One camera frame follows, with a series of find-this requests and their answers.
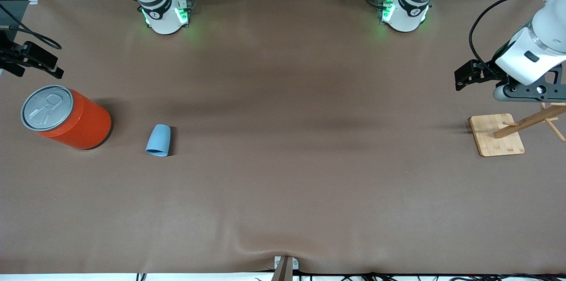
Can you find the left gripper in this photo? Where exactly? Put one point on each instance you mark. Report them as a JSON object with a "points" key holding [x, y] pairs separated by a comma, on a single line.
{"points": [[490, 73]]}

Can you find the light blue plastic cup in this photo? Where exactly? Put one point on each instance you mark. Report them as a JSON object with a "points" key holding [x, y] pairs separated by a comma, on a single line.
{"points": [[158, 140]]}

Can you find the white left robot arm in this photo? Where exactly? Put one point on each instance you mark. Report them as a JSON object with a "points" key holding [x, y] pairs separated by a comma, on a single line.
{"points": [[407, 13]]}

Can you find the wooden mug tree stand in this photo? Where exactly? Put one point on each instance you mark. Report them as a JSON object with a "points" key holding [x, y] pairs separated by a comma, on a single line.
{"points": [[495, 137]]}

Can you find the large orange can, grey lid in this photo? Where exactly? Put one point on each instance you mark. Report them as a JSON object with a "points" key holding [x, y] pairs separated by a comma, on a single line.
{"points": [[84, 124]]}

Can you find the brown table mat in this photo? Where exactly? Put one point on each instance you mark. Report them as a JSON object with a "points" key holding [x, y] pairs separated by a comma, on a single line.
{"points": [[283, 183]]}

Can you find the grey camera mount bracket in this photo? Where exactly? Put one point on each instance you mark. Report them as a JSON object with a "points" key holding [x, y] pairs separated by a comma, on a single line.
{"points": [[284, 270]]}

